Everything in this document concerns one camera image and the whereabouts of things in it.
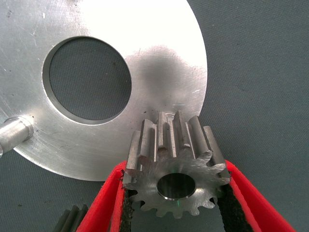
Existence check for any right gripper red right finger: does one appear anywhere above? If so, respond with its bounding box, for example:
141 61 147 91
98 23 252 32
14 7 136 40
216 159 296 232

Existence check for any dark grey table cloth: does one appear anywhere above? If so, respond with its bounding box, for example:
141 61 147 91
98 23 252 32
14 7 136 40
0 0 309 232

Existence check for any white round pegged plate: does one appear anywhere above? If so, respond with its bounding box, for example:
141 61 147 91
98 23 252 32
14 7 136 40
0 0 209 182

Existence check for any small steel planetary gear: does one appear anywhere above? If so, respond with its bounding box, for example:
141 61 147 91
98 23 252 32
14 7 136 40
122 110 232 219
52 204 90 232

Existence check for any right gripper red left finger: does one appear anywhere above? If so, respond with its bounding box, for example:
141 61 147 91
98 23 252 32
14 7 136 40
76 159 136 232

